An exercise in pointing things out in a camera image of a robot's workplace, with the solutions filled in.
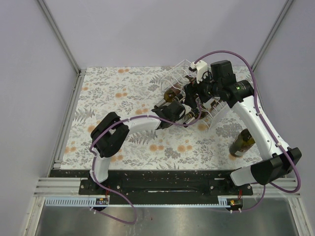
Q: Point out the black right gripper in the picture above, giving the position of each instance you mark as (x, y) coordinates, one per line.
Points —
(191, 89)

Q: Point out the aluminium corner frame post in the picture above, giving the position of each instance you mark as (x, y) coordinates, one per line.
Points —
(52, 23)

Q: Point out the clear square liquor bottle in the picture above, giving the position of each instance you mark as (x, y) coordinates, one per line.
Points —
(183, 88)

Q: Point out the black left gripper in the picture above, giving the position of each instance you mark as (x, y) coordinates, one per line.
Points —
(177, 118)

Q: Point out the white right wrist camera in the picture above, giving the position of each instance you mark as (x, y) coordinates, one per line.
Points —
(201, 68)

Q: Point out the green bottle silver neck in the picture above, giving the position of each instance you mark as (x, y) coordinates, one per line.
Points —
(169, 96)

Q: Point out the clear acrylic wine rack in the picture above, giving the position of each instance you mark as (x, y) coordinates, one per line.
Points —
(176, 77)

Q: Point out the green bottle black neck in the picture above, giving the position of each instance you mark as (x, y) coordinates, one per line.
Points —
(190, 116)

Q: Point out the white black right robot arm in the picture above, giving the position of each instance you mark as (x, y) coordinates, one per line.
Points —
(219, 80)

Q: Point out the right aluminium frame post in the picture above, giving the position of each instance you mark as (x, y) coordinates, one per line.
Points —
(272, 33)

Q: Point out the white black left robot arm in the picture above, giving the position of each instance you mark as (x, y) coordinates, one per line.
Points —
(110, 134)

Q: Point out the green bottle front right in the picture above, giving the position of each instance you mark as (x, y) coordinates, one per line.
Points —
(241, 144)

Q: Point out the floral patterned table mat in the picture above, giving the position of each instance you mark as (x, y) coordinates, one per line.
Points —
(132, 91)

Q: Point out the grey slotted cable duct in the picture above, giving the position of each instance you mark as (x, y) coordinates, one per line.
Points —
(147, 200)

